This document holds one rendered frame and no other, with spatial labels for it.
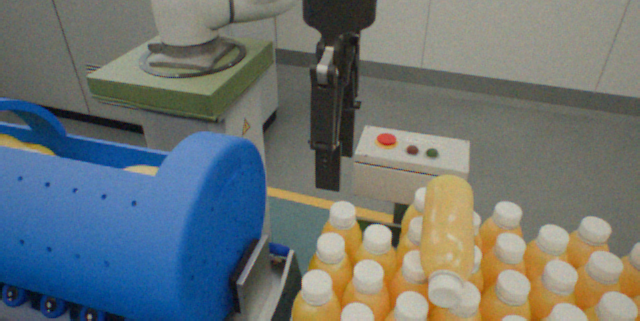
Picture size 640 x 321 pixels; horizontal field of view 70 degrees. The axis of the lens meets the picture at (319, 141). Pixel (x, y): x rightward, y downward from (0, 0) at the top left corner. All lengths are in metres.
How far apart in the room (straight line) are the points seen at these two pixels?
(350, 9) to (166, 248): 0.34
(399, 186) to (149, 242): 0.46
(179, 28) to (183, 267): 0.77
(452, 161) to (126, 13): 2.12
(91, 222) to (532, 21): 3.03
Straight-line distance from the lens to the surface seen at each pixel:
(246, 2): 1.24
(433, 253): 0.59
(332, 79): 0.44
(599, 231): 0.79
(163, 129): 1.33
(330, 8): 0.44
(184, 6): 1.21
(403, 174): 0.83
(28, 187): 0.70
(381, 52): 3.48
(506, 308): 0.68
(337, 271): 0.67
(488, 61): 3.42
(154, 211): 0.59
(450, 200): 0.65
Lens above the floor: 1.58
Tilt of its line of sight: 34 degrees down
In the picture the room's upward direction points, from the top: straight up
